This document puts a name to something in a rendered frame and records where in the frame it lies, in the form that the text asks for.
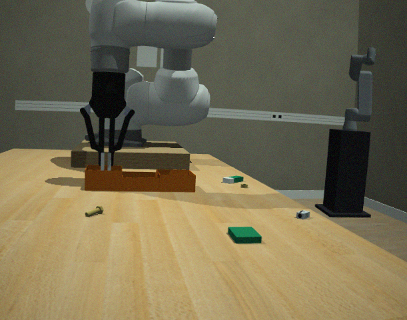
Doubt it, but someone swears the orange three-compartment bin rack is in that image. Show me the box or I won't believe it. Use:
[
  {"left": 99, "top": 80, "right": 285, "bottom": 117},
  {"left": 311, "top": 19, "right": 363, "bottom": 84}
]
[{"left": 85, "top": 165, "right": 196, "bottom": 192}]

